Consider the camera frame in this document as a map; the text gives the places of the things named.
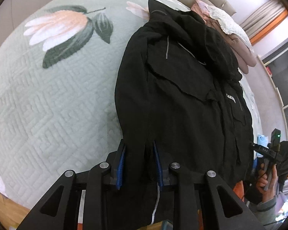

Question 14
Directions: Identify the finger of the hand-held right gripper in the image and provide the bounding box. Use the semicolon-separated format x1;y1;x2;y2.
249;142;279;160

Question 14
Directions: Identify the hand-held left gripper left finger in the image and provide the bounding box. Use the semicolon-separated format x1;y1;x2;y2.
19;139;127;230

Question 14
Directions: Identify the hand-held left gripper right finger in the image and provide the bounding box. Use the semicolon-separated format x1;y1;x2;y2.
152;140;267;230

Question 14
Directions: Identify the black hooded jacket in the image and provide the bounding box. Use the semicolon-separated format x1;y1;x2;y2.
103;0;255;230

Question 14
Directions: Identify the person's right forearm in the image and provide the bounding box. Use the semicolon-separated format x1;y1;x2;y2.
251;194;279;230

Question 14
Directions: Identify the person's right hand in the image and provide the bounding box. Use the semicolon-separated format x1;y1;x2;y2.
255;165;279;201

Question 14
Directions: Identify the dark window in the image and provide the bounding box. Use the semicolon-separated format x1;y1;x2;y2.
261;32;288;140

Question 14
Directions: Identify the green floral blanket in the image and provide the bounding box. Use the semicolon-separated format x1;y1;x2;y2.
0;0;262;209

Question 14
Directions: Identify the folded pink quilt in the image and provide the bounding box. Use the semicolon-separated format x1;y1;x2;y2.
190;0;258;74

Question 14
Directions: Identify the orange curtain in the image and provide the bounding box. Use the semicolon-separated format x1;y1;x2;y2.
251;13;288;45

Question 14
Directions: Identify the white floral pillow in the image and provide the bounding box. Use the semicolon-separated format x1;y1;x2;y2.
207;3;255;53

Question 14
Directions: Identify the beige curtain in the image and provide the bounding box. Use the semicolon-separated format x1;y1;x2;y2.
239;0;287;30

